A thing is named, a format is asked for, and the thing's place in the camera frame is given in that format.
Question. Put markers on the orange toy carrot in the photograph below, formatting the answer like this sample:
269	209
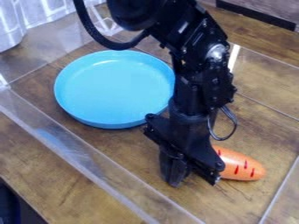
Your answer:
242	168

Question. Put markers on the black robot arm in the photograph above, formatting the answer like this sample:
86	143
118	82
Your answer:
185	29

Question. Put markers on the clear acrylic enclosure wall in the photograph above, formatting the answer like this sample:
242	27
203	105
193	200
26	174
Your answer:
118	159

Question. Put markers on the blue round tray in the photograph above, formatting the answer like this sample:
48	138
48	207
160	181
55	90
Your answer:
108	89

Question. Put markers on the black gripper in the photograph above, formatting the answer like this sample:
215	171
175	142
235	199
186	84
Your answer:
183	138

